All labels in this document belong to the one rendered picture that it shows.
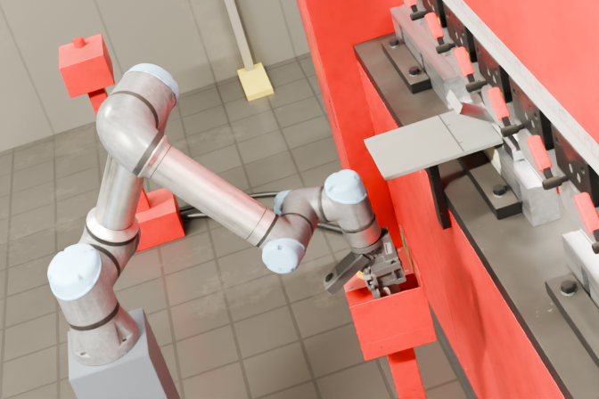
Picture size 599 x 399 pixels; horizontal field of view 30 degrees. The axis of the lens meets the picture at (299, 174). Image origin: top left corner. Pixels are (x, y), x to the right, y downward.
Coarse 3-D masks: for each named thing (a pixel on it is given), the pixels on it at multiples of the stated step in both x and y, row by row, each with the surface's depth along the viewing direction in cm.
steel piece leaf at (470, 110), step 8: (448, 96) 243; (456, 104) 239; (464, 104) 245; (472, 104) 247; (456, 112) 238; (464, 112) 240; (472, 112) 242; (480, 112) 244; (488, 112) 246; (480, 120) 239; (488, 120) 240
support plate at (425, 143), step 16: (448, 112) 250; (400, 128) 249; (416, 128) 248; (432, 128) 246; (464, 128) 242; (480, 128) 241; (368, 144) 247; (384, 144) 245; (400, 144) 244; (416, 144) 242; (432, 144) 240; (448, 144) 239; (464, 144) 237; (480, 144) 235; (496, 144) 235; (384, 160) 240; (400, 160) 238; (416, 160) 236; (432, 160) 235; (384, 176) 234
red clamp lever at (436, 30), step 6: (432, 12) 240; (426, 18) 240; (432, 18) 240; (432, 24) 239; (438, 24) 239; (432, 30) 239; (438, 30) 239; (432, 36) 240; (438, 36) 239; (438, 42) 239; (444, 42) 238; (438, 48) 237; (444, 48) 237; (450, 48) 238
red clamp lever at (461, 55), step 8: (456, 48) 224; (464, 48) 223; (456, 56) 223; (464, 56) 222; (464, 64) 222; (464, 72) 221; (472, 72) 221; (472, 80) 221; (472, 88) 220; (480, 88) 221
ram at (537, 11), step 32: (448, 0) 233; (480, 0) 207; (512, 0) 186; (544, 0) 169; (576, 0) 155; (512, 32) 193; (544, 32) 174; (576, 32) 159; (544, 64) 180; (576, 64) 164; (576, 96) 169
